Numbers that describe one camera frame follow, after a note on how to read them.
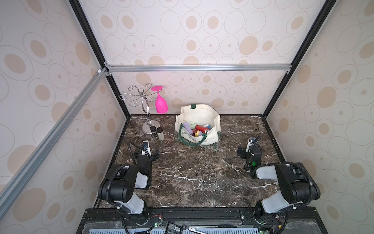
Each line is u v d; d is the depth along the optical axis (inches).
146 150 29.5
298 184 17.8
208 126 39.2
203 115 40.4
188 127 40.4
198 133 36.1
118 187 17.5
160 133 38.9
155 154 33.4
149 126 40.5
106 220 28.7
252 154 28.0
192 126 40.8
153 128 39.2
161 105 37.3
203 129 37.5
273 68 35.2
